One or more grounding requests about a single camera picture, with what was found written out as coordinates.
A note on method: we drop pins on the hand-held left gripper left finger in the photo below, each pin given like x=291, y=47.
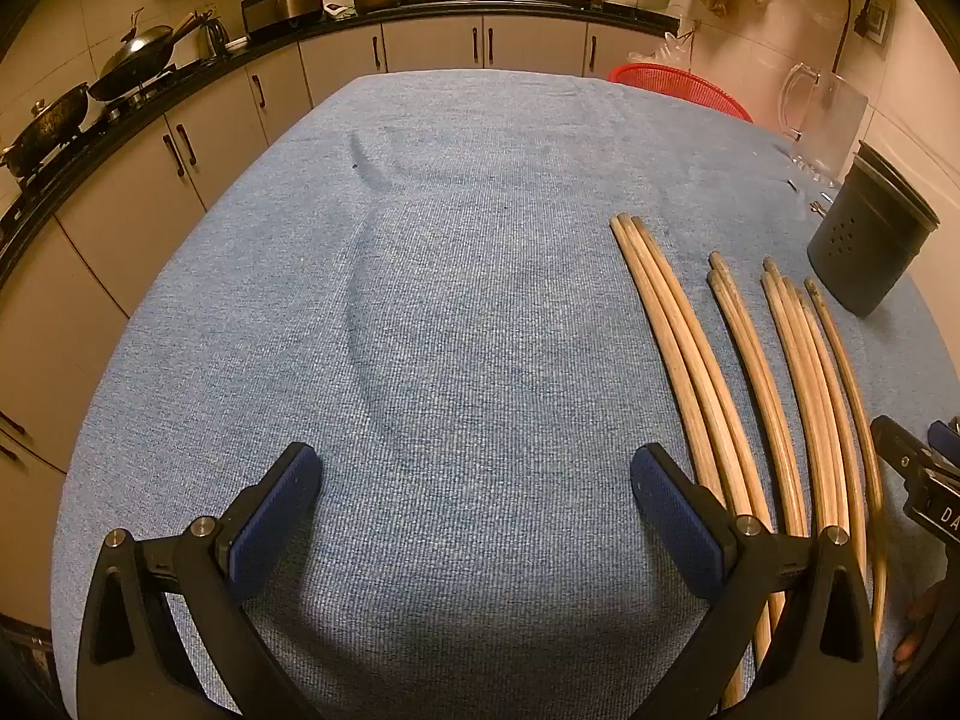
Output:
x=276, y=511

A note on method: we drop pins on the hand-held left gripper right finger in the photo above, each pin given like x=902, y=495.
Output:
x=679, y=514

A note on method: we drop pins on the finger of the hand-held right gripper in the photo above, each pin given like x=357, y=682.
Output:
x=904, y=454
x=946, y=441

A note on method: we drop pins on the set of wooden chopsticks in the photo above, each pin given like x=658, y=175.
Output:
x=765, y=390

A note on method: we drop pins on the dark perforated utensil holder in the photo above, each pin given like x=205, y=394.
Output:
x=862, y=240

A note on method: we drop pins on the person's right hand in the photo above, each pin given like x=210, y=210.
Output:
x=916, y=634

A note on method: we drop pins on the blue tablecloth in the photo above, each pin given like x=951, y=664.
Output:
x=465, y=300

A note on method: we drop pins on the clear glass pitcher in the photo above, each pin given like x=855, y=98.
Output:
x=829, y=120

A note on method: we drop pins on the beige lower cabinets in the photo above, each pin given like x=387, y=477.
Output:
x=172, y=165

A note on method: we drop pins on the red plastic basket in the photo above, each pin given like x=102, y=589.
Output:
x=675, y=82

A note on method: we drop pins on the gas stove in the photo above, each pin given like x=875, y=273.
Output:
x=112, y=109

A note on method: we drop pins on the black lidded cooking pot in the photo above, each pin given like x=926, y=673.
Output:
x=49, y=124

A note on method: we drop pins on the white plastic bag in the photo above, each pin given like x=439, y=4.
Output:
x=667, y=51

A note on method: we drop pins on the dark metal kettle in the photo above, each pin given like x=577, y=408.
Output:
x=215, y=37

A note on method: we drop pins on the wok with silver lid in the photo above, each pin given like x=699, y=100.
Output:
x=135, y=52

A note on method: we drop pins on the small white device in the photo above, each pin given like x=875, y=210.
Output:
x=337, y=11

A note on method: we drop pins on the silver bread maker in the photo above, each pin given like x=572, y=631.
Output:
x=281, y=7

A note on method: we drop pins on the black kitchen countertop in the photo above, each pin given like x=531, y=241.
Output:
x=420, y=11

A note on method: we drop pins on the wall power socket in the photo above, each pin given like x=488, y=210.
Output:
x=874, y=22

